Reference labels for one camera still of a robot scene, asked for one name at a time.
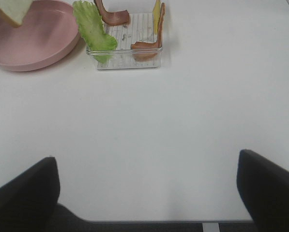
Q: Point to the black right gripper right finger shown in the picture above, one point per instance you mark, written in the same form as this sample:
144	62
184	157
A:
264	189

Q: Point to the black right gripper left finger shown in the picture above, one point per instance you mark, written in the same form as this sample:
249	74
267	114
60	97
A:
29	202

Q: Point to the bacon strip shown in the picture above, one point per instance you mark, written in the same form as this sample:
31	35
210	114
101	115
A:
112	18
156	41

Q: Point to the green lettuce leaf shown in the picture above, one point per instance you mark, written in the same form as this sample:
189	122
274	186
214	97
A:
91	27

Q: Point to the bread slice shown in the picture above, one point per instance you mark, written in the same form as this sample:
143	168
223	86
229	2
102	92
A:
14	11

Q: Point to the yellow cheese slice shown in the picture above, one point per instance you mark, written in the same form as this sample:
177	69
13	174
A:
156	15

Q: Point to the pink round plate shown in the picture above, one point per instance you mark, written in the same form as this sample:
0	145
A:
49	33

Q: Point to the right clear plastic tray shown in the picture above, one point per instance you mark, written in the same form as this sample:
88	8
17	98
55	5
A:
140	29

